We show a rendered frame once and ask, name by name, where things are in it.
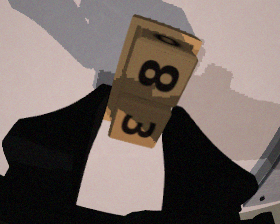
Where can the tan cube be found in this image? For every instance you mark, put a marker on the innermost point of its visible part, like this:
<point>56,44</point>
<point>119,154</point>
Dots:
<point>138,121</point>
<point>159,68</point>

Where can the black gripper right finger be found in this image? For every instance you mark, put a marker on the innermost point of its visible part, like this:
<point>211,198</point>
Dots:
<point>198,177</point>

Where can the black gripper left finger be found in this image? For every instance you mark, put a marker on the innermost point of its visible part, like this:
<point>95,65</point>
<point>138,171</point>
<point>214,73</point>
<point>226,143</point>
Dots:
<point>47,154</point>

